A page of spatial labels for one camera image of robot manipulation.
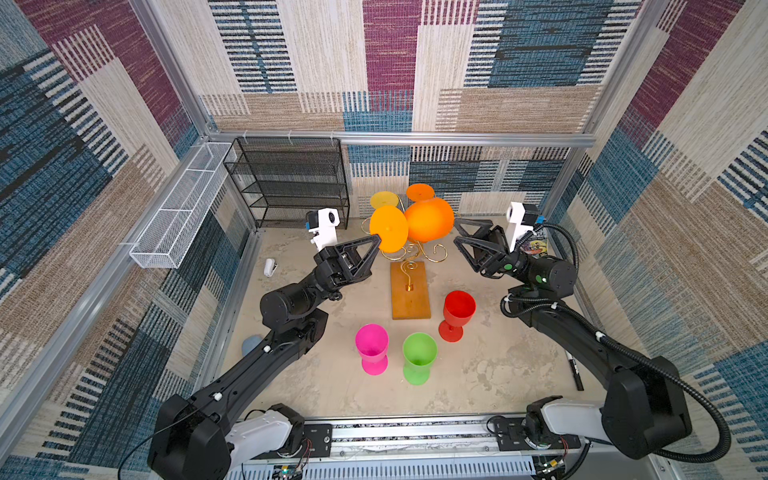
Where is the blue sponge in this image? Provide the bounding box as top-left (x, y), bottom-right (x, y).
top-left (241, 335), bottom-right (263, 356)

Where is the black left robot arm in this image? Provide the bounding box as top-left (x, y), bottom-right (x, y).
top-left (147, 235), bottom-right (381, 479)

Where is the small white cup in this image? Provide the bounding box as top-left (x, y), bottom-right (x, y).
top-left (263, 258), bottom-right (277, 278)

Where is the pink plastic wine glass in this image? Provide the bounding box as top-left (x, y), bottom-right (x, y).
top-left (355, 324), bottom-right (389, 376)

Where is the orange front wine glass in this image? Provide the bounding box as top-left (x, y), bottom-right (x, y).
top-left (369, 198), bottom-right (455, 254)

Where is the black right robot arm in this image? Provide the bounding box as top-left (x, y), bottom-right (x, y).
top-left (453, 219), bottom-right (732, 464)

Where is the red plastic wine glass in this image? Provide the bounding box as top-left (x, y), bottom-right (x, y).
top-left (438, 290), bottom-right (477, 343)

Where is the orange back wine glass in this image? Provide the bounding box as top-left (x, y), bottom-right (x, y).
top-left (406, 183), bottom-right (435, 203)

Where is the yellow plastic wine glass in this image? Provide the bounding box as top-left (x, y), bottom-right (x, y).
top-left (370, 191), bottom-right (400, 210)

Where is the black mesh shelf unit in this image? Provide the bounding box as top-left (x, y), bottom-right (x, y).
top-left (223, 137), bottom-right (350, 229)

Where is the white wire wall basket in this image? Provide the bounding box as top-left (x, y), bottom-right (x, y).
top-left (130, 142), bottom-right (233, 269)

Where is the colourful story book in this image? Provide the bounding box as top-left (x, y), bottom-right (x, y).
top-left (520, 238), bottom-right (549, 257)

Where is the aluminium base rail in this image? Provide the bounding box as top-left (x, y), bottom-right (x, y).
top-left (149, 411), bottom-right (679, 480)

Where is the orange wine glass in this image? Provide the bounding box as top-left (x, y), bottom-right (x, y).
top-left (369, 198), bottom-right (455, 254)
top-left (406, 183), bottom-right (435, 203)

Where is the black marker pen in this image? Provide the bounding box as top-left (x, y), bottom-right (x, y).
top-left (566, 351), bottom-right (585, 392)

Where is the green plastic wine glass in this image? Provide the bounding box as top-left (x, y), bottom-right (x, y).
top-left (403, 332), bottom-right (438, 386)

